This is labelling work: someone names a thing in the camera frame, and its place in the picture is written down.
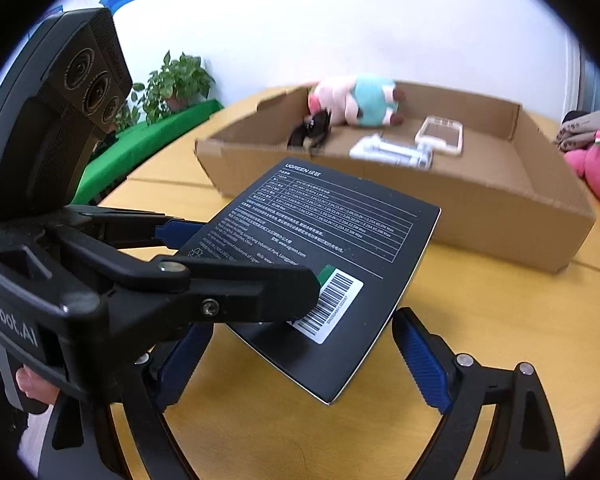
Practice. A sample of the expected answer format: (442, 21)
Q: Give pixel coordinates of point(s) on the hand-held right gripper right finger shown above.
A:
(420, 355)

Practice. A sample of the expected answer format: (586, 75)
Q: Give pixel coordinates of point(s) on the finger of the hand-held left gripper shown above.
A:
(250, 292)
(180, 232)

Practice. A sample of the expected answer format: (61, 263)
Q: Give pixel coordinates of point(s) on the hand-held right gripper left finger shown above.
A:
(180, 370)

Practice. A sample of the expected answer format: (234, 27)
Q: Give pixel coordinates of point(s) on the black product box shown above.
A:
(330, 220)

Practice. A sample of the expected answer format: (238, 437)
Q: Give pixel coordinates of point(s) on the cardboard box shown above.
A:
(480, 200)

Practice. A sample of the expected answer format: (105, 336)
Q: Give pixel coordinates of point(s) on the white and silver packet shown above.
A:
(390, 152)

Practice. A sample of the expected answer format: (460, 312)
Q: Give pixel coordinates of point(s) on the pink and teal pig plush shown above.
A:
(370, 100)

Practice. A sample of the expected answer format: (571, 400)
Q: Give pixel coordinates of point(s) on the person's left hand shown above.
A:
(32, 390)

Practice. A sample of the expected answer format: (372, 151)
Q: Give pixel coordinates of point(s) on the green cloth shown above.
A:
(150, 145)

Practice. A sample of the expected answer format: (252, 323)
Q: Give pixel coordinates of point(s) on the small potted green plant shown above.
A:
(132, 107)

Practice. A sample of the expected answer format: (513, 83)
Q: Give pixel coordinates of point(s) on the large potted green plant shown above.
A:
(180, 82)

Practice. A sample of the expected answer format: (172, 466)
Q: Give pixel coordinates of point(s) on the black sunglasses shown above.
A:
(320, 127)

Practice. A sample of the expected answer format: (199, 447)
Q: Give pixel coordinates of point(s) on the clear phone case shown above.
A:
(440, 132)

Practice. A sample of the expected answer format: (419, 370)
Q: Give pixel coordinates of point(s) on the grey cloth bundle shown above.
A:
(585, 127)

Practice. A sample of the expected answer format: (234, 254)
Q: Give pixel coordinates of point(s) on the blue framed wall poster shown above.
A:
(54, 11)

